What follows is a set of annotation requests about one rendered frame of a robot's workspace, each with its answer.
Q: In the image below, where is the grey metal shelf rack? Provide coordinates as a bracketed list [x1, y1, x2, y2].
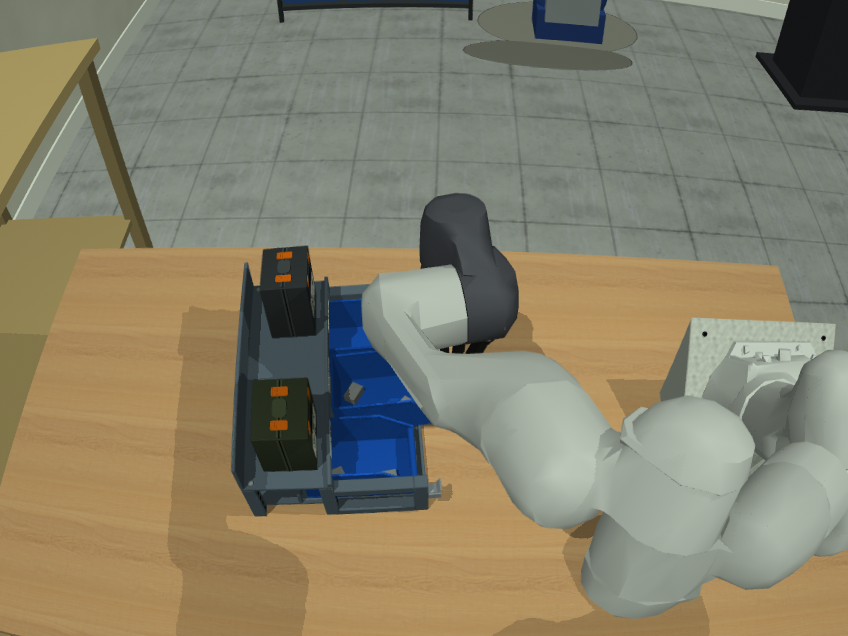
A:
[231, 263, 442, 516]

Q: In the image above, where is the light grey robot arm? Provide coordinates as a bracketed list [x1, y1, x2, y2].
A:
[362, 193, 848, 619]

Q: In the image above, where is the black hard case with orange latches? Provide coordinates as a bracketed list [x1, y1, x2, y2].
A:
[260, 245, 316, 338]

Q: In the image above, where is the dark green case with orange latches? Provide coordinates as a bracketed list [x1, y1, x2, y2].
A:
[250, 378, 317, 472]

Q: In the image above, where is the blue bin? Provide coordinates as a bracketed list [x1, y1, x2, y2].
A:
[330, 415, 418, 480]
[329, 299, 374, 376]
[331, 350, 432, 426]

